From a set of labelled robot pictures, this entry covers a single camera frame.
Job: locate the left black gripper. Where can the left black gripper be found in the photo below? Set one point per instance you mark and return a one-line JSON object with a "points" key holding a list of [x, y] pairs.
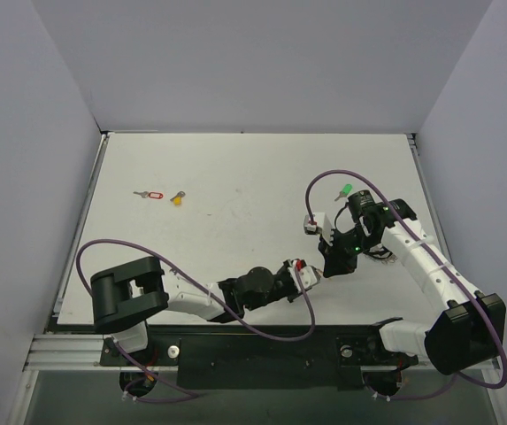
{"points": [[289, 283]]}

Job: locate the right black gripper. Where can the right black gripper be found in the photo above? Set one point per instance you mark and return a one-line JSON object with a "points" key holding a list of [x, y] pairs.
{"points": [[339, 250]]}

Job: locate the silver spiked keyring disc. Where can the silver spiked keyring disc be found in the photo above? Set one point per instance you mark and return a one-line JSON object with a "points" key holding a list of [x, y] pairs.
{"points": [[383, 255]]}

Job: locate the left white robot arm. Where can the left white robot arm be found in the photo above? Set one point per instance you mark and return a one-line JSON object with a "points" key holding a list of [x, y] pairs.
{"points": [[124, 297]]}

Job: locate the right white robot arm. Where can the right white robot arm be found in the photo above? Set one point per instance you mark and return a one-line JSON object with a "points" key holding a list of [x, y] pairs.
{"points": [[468, 323]]}

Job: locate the green capped key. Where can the green capped key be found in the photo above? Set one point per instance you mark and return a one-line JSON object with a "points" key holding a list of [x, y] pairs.
{"points": [[344, 192]]}

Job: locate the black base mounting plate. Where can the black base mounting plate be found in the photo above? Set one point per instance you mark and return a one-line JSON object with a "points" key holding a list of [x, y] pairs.
{"points": [[218, 357]]}

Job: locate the yellow capped key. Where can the yellow capped key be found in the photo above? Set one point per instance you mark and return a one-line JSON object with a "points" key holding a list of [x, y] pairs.
{"points": [[177, 199]]}

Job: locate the red tag key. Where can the red tag key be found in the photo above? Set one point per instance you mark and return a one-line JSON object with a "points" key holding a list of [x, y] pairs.
{"points": [[149, 194]]}

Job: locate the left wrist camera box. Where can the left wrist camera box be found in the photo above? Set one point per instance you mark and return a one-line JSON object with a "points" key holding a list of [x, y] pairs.
{"points": [[304, 276]]}

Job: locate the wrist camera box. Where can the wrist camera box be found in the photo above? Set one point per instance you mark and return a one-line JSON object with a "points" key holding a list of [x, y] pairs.
{"points": [[318, 224], [304, 276]]}

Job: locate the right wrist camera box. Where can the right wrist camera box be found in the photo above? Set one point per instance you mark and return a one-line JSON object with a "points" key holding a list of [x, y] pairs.
{"points": [[318, 224]]}

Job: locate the aluminium frame rail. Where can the aluminium frame rail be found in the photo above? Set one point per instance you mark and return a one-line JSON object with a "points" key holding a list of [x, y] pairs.
{"points": [[58, 352]]}

